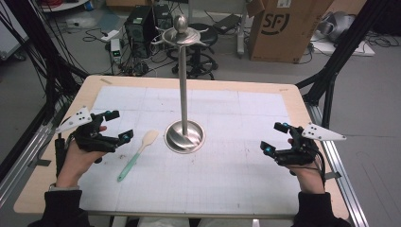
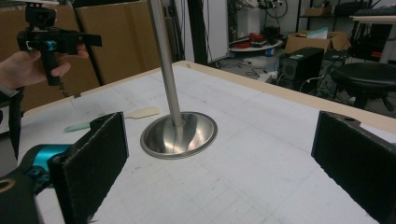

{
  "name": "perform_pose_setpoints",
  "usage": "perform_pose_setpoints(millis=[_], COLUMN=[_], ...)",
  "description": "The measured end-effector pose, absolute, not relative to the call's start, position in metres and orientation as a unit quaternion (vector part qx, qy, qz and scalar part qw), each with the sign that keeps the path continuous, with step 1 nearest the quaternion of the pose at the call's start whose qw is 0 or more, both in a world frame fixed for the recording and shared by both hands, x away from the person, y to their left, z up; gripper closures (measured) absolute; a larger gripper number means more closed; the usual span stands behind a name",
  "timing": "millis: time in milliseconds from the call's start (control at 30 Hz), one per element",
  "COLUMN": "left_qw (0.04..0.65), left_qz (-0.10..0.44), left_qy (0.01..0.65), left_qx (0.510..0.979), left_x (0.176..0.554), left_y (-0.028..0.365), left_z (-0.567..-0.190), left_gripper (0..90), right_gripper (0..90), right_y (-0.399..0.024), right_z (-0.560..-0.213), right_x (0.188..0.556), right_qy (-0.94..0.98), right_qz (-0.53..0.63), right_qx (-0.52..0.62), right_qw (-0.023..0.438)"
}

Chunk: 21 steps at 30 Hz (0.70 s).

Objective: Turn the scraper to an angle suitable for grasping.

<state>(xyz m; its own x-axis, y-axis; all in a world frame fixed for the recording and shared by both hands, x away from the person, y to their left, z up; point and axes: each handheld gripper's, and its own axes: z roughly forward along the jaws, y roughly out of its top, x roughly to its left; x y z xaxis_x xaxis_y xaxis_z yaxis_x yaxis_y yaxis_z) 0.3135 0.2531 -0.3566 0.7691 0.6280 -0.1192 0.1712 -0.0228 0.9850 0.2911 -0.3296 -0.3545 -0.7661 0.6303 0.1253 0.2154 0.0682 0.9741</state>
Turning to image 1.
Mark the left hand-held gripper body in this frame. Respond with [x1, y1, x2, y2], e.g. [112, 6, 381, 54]
[56, 106, 121, 154]

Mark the silver rounded object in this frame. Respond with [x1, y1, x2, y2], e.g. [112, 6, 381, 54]
[316, 10, 357, 44]

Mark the wooden spatula with green handle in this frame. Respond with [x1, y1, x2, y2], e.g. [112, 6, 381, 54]
[116, 130, 160, 183]

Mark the white floor board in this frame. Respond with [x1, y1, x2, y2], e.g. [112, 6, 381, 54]
[310, 31, 376, 57]

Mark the small black computer tower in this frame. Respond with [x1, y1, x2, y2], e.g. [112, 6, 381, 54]
[153, 3, 174, 31]

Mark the silver metal utensil stand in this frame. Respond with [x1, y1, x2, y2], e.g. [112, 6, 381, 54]
[150, 14, 211, 155]

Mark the aluminium rail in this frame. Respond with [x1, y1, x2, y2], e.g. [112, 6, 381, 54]
[304, 102, 370, 227]
[0, 122, 60, 206]

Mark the flat black device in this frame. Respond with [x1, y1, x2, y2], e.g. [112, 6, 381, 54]
[212, 13, 242, 35]

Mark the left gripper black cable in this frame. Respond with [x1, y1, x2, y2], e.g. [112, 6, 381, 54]
[54, 116, 77, 179]

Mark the person's left hand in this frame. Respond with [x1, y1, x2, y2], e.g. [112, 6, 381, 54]
[56, 125, 108, 189]

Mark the round white table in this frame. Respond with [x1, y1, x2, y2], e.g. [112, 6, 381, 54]
[41, 0, 89, 13]

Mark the white grid mat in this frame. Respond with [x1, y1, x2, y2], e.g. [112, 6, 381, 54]
[78, 85, 301, 217]

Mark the large black computer tower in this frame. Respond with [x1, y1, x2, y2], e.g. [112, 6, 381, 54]
[124, 5, 159, 60]

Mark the white power strip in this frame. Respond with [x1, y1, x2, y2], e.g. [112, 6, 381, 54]
[99, 28, 121, 43]

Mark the large cardboard box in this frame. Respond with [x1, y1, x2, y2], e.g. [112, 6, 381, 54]
[247, 0, 335, 64]

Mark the small white device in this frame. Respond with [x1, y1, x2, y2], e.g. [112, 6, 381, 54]
[109, 38, 123, 64]

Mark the white cabinet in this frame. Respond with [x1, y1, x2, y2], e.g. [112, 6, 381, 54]
[0, 3, 29, 60]

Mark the grey wrist band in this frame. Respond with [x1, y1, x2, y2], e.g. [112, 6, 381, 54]
[48, 183, 80, 192]

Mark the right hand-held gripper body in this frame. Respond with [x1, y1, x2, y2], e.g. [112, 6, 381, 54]
[274, 122, 347, 166]

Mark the person's right hand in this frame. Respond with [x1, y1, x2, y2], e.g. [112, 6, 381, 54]
[287, 138, 325, 194]

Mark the black metal frame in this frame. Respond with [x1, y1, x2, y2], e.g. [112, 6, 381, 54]
[0, 0, 91, 183]
[296, 0, 392, 136]

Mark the black stool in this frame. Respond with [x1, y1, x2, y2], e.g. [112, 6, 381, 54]
[166, 22, 219, 80]

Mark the black floor cable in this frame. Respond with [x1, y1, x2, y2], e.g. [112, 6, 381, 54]
[82, 27, 108, 44]

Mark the white stand post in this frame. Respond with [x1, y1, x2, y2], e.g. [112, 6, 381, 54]
[235, 0, 250, 60]

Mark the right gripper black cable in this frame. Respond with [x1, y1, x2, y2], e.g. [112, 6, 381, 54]
[310, 148, 327, 187]

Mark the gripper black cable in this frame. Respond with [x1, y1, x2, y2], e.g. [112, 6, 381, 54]
[54, 116, 77, 179]
[310, 148, 327, 187]

